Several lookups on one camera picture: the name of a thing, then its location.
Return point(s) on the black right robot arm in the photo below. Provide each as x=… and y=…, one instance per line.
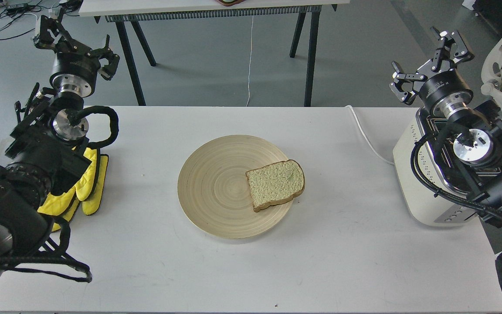
x=449, y=159

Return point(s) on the white background table black legs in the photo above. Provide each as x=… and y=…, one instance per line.
x=120, y=12

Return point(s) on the cream white toaster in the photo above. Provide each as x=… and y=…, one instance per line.
x=426, y=207

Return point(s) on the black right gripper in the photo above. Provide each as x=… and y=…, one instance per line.
x=447, y=83

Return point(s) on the yellow oven mitt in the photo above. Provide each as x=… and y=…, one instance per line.
x=86, y=194

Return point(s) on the slice of bread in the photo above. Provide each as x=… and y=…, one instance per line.
x=275, y=184

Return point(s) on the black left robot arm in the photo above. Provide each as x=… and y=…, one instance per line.
x=50, y=139

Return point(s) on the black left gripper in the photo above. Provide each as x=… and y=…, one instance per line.
x=71, y=71

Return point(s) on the round wooden plate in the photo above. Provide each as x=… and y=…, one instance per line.
x=213, y=189

